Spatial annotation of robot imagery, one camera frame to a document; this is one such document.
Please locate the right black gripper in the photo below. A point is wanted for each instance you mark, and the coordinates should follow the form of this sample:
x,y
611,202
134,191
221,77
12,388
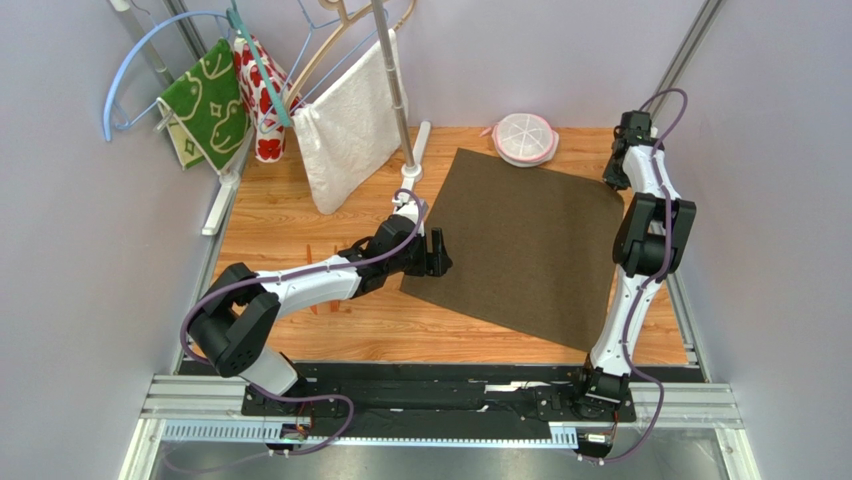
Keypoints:
x,y
616,173

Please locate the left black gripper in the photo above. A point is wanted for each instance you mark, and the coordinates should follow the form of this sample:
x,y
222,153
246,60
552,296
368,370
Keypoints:
x,y
431,264

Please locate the brown cloth napkin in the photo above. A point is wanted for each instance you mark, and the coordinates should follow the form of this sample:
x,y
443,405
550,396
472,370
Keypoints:
x,y
531,249

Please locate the orange plastic knife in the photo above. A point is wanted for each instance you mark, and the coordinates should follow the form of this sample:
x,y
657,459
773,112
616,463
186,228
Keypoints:
x,y
309,258

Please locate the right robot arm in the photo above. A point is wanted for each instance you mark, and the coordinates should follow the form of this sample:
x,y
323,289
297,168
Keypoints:
x,y
648,246

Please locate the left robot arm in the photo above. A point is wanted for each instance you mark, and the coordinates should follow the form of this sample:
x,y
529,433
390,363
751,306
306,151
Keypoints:
x,y
233,321

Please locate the metal drying rack stand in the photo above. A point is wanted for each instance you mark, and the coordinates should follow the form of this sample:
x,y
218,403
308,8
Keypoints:
x,y
413,151

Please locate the white pink lidded container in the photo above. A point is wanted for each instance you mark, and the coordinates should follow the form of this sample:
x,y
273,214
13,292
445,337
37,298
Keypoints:
x,y
524,140

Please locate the red white patterned cloth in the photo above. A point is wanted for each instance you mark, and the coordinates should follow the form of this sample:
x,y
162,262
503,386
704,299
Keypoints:
x,y
270,138

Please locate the green patterned towel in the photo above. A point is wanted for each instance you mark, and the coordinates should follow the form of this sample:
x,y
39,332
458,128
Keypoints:
x,y
203,111

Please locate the beige wooden hanger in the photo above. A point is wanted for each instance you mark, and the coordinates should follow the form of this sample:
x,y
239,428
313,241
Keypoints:
x,y
345,20

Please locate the teal hanger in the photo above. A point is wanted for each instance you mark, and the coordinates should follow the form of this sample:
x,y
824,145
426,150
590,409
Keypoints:
x,y
277,106

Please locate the light blue hanger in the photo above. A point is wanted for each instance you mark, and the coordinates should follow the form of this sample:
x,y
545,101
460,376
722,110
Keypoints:
x,y
143,74

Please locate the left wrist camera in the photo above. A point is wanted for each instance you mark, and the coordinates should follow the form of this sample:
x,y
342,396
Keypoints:
x,y
415,211

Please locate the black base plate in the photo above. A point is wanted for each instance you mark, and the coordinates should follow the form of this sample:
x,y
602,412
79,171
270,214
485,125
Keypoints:
x,y
455,402

